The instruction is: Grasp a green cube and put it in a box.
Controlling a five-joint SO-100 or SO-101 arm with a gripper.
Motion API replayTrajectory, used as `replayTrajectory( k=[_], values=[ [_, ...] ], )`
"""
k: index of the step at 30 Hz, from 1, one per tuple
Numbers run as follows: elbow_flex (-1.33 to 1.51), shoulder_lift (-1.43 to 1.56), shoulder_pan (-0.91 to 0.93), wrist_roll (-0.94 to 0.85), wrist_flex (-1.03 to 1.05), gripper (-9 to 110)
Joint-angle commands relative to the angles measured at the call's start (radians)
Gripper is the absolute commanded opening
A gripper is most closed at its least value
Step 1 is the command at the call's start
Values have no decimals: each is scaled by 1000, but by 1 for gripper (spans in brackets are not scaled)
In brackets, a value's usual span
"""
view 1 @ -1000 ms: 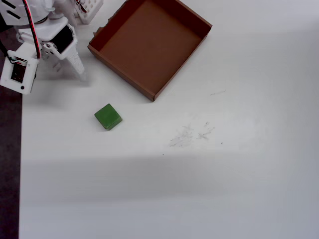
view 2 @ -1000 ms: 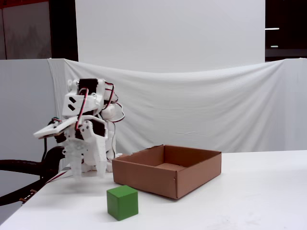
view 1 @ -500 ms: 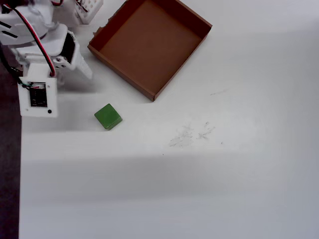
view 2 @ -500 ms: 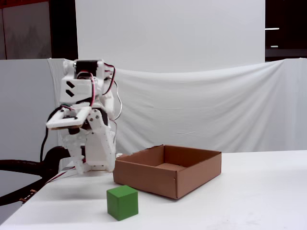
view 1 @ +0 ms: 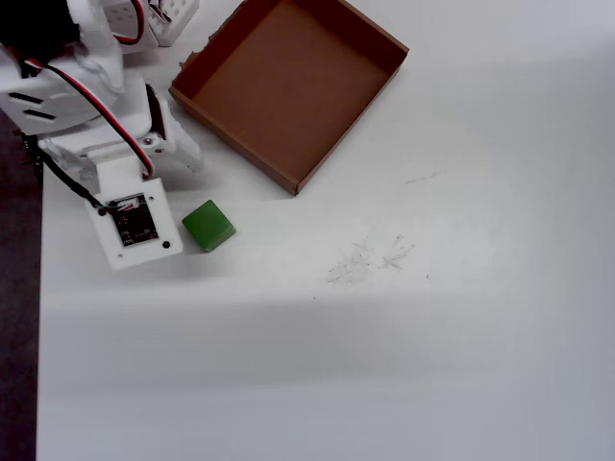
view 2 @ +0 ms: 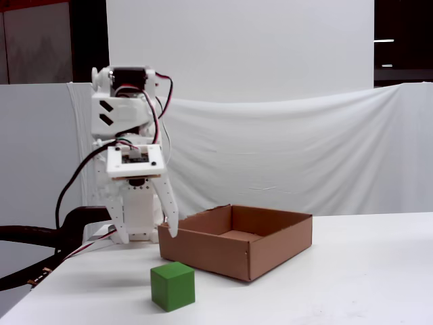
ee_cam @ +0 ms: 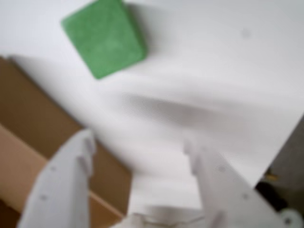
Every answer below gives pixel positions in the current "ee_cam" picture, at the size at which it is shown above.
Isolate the brown cardboard box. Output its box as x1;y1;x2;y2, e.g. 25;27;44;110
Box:
0;56;133;228

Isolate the dark bar with tan fittings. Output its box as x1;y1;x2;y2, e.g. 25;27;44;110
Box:
255;166;289;213

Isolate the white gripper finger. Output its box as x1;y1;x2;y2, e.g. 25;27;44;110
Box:
184;139;292;228
16;129;97;228

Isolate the green cube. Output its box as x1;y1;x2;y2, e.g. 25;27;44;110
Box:
60;0;148;80

